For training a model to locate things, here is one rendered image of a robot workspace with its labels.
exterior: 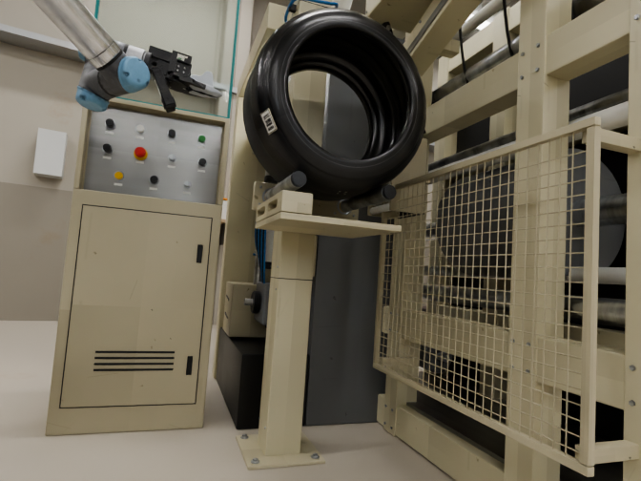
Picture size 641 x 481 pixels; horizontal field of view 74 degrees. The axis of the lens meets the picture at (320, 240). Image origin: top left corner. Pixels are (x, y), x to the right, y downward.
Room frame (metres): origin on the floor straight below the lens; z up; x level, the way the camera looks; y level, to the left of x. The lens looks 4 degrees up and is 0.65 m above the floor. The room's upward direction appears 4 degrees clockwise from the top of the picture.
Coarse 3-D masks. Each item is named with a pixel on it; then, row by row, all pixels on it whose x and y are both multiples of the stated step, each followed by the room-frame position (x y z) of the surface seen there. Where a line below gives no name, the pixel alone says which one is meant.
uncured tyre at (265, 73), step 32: (288, 32) 1.13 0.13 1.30; (320, 32) 1.17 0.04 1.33; (352, 32) 1.32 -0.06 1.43; (384, 32) 1.22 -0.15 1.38; (256, 64) 1.16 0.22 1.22; (288, 64) 1.12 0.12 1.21; (320, 64) 1.44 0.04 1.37; (352, 64) 1.46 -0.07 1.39; (384, 64) 1.39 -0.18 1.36; (256, 96) 1.14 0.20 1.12; (288, 96) 1.13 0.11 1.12; (384, 96) 1.49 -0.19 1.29; (416, 96) 1.26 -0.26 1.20; (256, 128) 1.20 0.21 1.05; (288, 128) 1.13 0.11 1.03; (384, 128) 1.51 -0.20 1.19; (416, 128) 1.26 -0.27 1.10; (288, 160) 1.17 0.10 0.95; (320, 160) 1.17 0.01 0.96; (352, 160) 1.19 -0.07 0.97; (384, 160) 1.23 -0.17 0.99; (320, 192) 1.28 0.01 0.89; (352, 192) 1.26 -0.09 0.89
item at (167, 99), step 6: (156, 72) 1.10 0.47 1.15; (156, 78) 1.10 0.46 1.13; (162, 78) 1.11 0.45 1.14; (156, 84) 1.12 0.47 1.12; (162, 84) 1.11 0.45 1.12; (162, 90) 1.11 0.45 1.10; (168, 90) 1.11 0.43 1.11; (162, 96) 1.11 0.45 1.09; (168, 96) 1.11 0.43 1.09; (162, 102) 1.12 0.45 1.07; (168, 102) 1.11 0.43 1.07; (174, 102) 1.12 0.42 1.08; (168, 108) 1.12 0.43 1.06; (174, 108) 1.13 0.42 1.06
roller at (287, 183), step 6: (294, 174) 1.14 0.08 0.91; (300, 174) 1.15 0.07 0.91; (282, 180) 1.24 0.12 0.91; (288, 180) 1.17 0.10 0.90; (294, 180) 1.14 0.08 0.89; (300, 180) 1.15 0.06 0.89; (276, 186) 1.31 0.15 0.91; (282, 186) 1.23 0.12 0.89; (288, 186) 1.19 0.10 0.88; (294, 186) 1.16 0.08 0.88; (300, 186) 1.15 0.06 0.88; (270, 192) 1.38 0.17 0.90; (276, 192) 1.32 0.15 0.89
